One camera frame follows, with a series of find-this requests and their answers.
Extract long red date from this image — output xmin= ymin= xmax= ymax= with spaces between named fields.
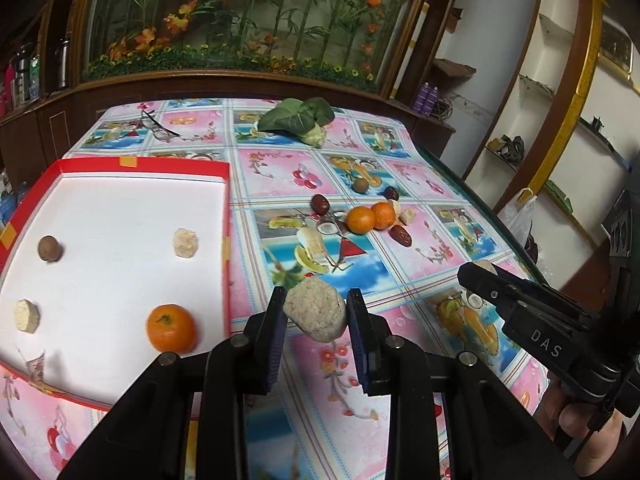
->
xmin=388 ymin=224 xmax=412 ymax=247

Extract small orange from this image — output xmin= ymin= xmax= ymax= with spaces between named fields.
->
xmin=345 ymin=206 xmax=376 ymax=235

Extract dark red date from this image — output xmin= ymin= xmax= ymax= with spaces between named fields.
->
xmin=310 ymin=194 xmax=331 ymax=216

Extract brown kiwi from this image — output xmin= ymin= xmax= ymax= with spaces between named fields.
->
xmin=37 ymin=235 xmax=64 ymax=263
xmin=352 ymin=178 xmax=370 ymax=194

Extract cream cylinder cake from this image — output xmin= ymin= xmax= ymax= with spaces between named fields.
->
xmin=14 ymin=299 xmax=40 ymax=334

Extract right hand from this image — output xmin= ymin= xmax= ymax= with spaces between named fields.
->
xmin=534 ymin=373 xmax=624 ymax=477

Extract white plastic bag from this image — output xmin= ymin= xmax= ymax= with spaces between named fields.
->
xmin=498 ymin=188 xmax=539 ymax=262

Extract orange in tray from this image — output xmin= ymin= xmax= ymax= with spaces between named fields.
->
xmin=145 ymin=304 xmax=198 ymax=354

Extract beige block beside orange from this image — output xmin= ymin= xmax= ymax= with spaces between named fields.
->
xmin=388 ymin=200 xmax=401 ymax=217

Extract large orange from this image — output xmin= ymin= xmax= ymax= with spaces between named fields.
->
xmin=370 ymin=202 xmax=396 ymax=231

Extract dark plum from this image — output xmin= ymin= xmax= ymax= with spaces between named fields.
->
xmin=383 ymin=186 xmax=399 ymax=200

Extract shoes on shelf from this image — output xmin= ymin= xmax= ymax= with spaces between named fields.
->
xmin=487 ymin=136 xmax=525 ymax=166

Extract colourful fruit print tablecloth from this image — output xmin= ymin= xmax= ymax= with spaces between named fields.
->
xmin=1 ymin=98 xmax=547 ymax=479

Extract red white tray box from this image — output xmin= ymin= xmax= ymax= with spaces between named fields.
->
xmin=1 ymin=156 xmax=230 ymax=408

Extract purple bottle pair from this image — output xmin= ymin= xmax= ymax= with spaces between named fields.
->
xmin=412 ymin=82 xmax=439 ymax=116

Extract green leafy vegetable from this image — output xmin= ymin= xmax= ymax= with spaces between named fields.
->
xmin=257 ymin=96 xmax=335 ymax=148

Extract flower painting glass panel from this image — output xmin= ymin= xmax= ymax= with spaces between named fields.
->
xmin=84 ymin=0 xmax=413 ymax=92

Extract bottles on left shelf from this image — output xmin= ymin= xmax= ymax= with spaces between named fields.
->
xmin=1 ymin=42 xmax=40 ymax=113

